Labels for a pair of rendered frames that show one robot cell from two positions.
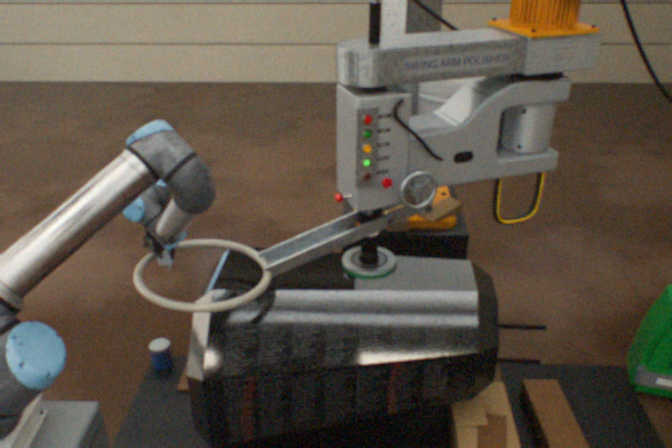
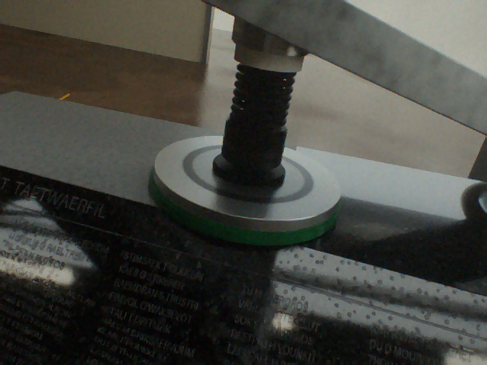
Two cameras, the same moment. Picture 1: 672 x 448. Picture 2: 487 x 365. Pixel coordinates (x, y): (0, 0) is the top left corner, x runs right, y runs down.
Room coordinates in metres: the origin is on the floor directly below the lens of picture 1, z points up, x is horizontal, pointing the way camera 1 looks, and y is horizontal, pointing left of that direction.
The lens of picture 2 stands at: (2.56, -0.13, 1.05)
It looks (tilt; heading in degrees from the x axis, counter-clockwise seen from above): 25 degrees down; 182
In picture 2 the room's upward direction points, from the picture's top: 10 degrees clockwise
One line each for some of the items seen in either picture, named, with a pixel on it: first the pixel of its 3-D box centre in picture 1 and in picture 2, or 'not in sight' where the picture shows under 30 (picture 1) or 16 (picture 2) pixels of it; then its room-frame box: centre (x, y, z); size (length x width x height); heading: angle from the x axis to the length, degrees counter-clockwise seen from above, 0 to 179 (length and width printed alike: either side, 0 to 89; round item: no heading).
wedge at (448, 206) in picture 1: (440, 209); not in sight; (2.66, -0.51, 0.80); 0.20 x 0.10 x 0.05; 125
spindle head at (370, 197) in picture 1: (391, 145); not in sight; (2.15, -0.21, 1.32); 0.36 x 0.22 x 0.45; 109
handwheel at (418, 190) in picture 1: (414, 186); not in sight; (2.05, -0.29, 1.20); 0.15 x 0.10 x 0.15; 109
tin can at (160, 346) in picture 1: (160, 354); not in sight; (2.48, 0.89, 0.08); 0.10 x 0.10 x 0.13
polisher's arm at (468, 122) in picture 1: (468, 141); not in sight; (2.24, -0.51, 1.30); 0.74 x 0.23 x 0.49; 109
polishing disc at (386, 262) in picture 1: (368, 260); (248, 174); (2.12, -0.14, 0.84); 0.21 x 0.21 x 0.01
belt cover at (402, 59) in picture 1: (464, 58); not in sight; (2.24, -0.47, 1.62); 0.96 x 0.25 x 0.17; 109
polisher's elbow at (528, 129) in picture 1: (527, 122); not in sight; (2.33, -0.76, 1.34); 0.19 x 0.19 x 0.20
